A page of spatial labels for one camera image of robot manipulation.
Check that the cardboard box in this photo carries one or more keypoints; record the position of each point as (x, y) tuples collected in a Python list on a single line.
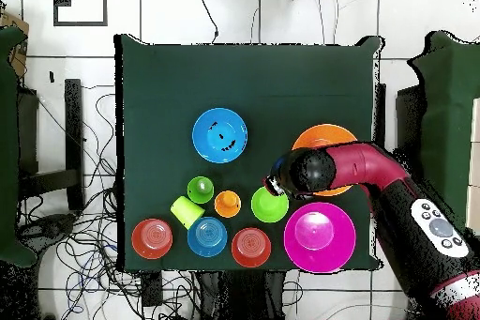
[(18, 49)]

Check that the grey pedestal foot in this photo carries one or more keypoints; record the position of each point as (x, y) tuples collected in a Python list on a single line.
[(52, 226)]

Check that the large pink bowl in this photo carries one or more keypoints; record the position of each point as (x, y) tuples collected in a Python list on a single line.
[(318, 256)]

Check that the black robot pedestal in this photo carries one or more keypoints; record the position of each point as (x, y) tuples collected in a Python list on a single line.
[(243, 293)]

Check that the small blue bowl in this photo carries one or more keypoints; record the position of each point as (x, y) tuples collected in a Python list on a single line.
[(207, 237)]

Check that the red-orange bowl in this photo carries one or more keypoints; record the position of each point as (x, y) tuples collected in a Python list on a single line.
[(152, 239), (251, 248)]

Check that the green covered side table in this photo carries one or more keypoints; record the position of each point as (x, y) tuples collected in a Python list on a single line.
[(450, 91), (7, 147)]

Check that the black square floor frame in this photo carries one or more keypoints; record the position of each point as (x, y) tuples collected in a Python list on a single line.
[(55, 4)]

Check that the orange cup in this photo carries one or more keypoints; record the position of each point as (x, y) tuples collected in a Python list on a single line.
[(227, 203)]

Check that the large orange bowl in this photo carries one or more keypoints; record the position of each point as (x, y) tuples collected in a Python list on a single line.
[(322, 134)]

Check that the medium blue bowl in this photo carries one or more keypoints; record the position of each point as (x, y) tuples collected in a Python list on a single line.
[(204, 140)]

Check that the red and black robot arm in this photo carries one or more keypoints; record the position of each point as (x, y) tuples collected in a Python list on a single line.
[(375, 166)]

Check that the small green bowl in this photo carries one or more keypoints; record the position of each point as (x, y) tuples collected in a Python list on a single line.
[(268, 209)]

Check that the lime yellow cup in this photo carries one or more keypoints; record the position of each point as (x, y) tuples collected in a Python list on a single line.
[(185, 211)]

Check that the dark green tablecloth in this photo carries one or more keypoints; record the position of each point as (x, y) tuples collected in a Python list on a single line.
[(243, 72)]

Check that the green cup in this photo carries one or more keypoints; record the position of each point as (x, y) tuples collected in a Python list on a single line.
[(197, 190)]

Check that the black stand frame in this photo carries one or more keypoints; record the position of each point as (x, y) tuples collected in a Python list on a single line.
[(73, 128)]

